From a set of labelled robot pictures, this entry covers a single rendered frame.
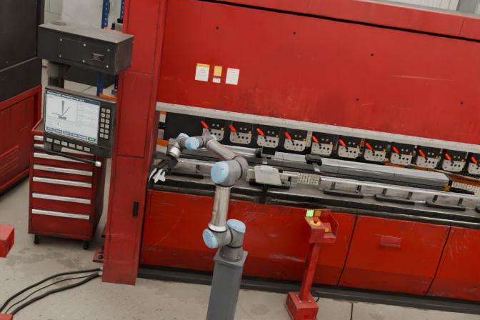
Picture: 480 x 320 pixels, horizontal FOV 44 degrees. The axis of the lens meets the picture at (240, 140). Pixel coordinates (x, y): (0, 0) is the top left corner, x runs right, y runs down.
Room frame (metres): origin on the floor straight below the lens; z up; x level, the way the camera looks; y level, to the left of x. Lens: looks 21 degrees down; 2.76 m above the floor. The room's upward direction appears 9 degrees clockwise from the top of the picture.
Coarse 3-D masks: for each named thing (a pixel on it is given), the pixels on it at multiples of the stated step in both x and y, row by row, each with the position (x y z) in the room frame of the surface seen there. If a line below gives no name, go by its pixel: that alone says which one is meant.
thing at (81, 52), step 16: (48, 32) 3.37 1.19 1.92; (64, 32) 3.34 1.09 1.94; (80, 32) 3.38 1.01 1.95; (96, 32) 3.45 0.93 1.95; (112, 32) 3.51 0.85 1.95; (48, 48) 3.37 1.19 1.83; (64, 48) 3.35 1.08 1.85; (80, 48) 3.33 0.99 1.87; (96, 48) 3.31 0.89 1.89; (112, 48) 3.30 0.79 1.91; (128, 48) 3.44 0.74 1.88; (48, 64) 3.47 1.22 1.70; (64, 64) 3.50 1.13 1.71; (80, 64) 3.33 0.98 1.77; (96, 64) 3.31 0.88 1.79; (112, 64) 3.30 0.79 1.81; (128, 64) 3.47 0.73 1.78; (48, 80) 3.48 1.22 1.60; (48, 144) 3.46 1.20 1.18
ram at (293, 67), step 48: (192, 0) 3.99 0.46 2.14; (192, 48) 3.99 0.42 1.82; (240, 48) 4.02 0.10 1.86; (288, 48) 4.05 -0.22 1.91; (336, 48) 4.08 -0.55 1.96; (384, 48) 4.11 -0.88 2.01; (432, 48) 4.15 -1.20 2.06; (192, 96) 4.00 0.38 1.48; (240, 96) 4.03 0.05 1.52; (288, 96) 4.06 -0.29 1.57; (336, 96) 4.09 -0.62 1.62; (384, 96) 4.12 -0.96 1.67; (432, 96) 4.15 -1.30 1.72; (432, 144) 4.16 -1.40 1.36
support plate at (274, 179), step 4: (256, 168) 4.04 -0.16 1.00; (260, 168) 4.05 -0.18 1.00; (256, 172) 3.96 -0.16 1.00; (260, 172) 3.97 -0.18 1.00; (276, 172) 4.02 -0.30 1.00; (256, 176) 3.89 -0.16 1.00; (260, 176) 3.90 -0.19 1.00; (264, 176) 3.91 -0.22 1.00; (268, 176) 3.92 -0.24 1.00; (272, 176) 3.93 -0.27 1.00; (276, 176) 3.94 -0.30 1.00; (256, 180) 3.83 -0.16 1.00; (260, 180) 3.84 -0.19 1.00; (264, 180) 3.85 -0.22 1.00; (268, 180) 3.86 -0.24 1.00; (272, 180) 3.87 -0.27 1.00; (276, 180) 3.88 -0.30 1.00; (280, 180) 3.89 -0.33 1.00; (272, 184) 3.82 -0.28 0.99; (276, 184) 3.82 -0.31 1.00; (280, 184) 3.82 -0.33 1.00
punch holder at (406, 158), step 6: (396, 144) 4.14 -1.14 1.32; (402, 144) 4.14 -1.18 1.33; (408, 144) 4.14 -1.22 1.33; (390, 150) 4.20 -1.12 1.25; (402, 150) 4.14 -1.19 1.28; (408, 150) 4.15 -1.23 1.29; (390, 156) 4.17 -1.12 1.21; (396, 156) 4.14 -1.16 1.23; (402, 156) 4.14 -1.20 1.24; (408, 156) 4.14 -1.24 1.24; (396, 162) 4.14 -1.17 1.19; (402, 162) 4.14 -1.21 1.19; (408, 162) 4.14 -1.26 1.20
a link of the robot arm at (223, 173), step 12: (216, 168) 3.06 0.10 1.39; (228, 168) 3.05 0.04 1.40; (240, 168) 3.10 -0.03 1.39; (216, 180) 3.03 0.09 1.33; (228, 180) 3.04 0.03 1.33; (216, 192) 3.06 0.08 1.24; (228, 192) 3.06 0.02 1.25; (216, 204) 3.05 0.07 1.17; (228, 204) 3.08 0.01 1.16; (216, 216) 3.04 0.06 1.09; (216, 228) 3.03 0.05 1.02; (204, 240) 3.06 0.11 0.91; (216, 240) 3.02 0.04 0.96; (228, 240) 3.07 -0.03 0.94
